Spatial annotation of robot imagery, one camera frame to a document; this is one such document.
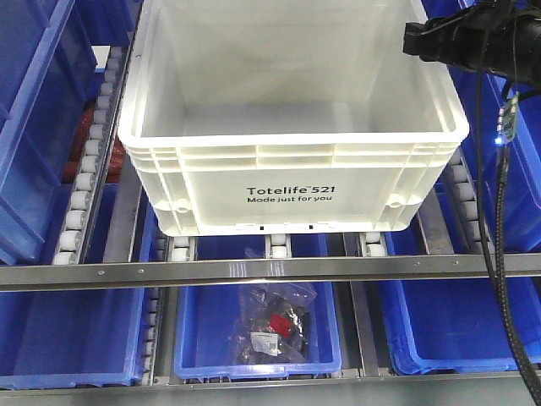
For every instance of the blue crate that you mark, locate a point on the blue crate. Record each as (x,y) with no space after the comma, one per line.
(522,195)
(444,325)
(65,339)
(47,76)
(206,320)

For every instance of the metal shelf rail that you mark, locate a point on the metal shelf rail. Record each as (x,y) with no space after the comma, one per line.
(222,272)
(476,389)

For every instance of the white roller track right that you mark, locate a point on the white roller track right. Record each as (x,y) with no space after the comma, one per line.
(462,191)

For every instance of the lower metal shelf rail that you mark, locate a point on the lower metal shelf rail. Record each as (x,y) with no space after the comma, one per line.
(476,389)

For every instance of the plastic bag of parts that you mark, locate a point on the plastic bag of parts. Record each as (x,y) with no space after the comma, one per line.
(273,324)

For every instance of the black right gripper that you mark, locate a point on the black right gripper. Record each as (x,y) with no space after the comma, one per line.
(495,37)

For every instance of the blue crate lower middle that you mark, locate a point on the blue crate lower middle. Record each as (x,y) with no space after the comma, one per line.
(206,320)

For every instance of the metal shelf front rail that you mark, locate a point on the metal shelf front rail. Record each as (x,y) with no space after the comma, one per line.
(222,272)

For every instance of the white plastic tote box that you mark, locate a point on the white plastic tote box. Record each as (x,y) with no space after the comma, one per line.
(261,117)

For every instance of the roller track under tote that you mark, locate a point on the roller track under tote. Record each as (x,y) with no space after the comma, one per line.
(182,249)
(278,246)
(372,244)

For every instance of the white roller track left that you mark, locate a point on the white roller track left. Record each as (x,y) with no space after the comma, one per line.
(85,198)

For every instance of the blue crate upper left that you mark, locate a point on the blue crate upper left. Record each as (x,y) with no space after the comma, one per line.
(47,76)

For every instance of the lower shelf roller track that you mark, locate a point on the lower shelf roller track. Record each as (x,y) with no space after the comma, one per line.
(152,329)

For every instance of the roller track under tote middle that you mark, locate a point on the roller track under tote middle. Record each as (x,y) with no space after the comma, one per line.
(278,246)

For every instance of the red item under shelf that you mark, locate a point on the red item under shelf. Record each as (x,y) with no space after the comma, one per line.
(80,137)

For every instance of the white roller track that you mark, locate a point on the white roller track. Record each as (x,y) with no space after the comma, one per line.
(85,198)
(462,191)

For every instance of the roller track under tote right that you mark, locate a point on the roller track under tote right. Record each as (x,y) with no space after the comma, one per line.
(372,244)

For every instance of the blue crate upper right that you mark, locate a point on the blue crate upper right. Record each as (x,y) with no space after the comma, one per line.
(522,195)

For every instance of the blue crate lower left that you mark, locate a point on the blue crate lower left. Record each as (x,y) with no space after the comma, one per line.
(65,339)

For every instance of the roller track under tote left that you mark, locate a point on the roller track under tote left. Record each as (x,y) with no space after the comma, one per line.
(182,249)

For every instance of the right green circuit board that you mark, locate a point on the right green circuit board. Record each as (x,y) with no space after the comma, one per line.
(507,121)

